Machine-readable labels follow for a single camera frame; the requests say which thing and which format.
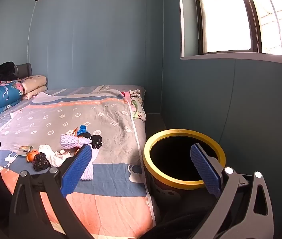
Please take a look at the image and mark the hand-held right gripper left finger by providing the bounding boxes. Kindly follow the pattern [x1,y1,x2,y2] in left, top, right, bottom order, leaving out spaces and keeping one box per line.
[9,144,94,239]

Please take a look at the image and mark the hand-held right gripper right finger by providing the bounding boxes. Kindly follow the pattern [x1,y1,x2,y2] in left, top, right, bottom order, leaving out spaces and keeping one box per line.
[190,143,274,239]

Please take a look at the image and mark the white paper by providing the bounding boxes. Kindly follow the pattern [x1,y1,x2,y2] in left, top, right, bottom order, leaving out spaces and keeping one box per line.
[39,144,68,167]

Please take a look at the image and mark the silver and red snack wrapper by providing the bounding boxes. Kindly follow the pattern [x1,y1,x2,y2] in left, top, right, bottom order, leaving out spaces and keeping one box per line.
[17,146,33,155]

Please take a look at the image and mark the black bin with gold rim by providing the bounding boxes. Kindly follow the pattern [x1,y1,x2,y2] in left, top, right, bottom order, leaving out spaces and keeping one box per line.
[143,129,227,205]

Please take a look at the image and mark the blue crumpled bag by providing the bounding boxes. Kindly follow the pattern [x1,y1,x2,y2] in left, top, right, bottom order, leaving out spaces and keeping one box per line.
[77,125,91,138]

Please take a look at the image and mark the blue floral folded quilt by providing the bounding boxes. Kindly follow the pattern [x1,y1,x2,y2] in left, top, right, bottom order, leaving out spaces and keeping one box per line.
[0,80,24,116]

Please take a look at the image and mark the black clothes pile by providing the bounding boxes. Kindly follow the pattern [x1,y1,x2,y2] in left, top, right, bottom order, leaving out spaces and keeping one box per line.
[0,62,17,86]

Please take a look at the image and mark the cream pillows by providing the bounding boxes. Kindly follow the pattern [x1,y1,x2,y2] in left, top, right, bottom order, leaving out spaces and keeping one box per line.
[21,75,48,100]

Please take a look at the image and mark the floral light cloth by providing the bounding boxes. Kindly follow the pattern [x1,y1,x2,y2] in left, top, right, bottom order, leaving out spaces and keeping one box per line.
[128,90,147,121]

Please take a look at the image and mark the grey bed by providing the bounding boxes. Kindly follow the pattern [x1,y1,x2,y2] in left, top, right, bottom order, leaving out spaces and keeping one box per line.
[0,85,157,239]

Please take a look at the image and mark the dark framed window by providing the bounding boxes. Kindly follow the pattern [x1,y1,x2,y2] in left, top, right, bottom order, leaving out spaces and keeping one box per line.
[177,0,282,68]

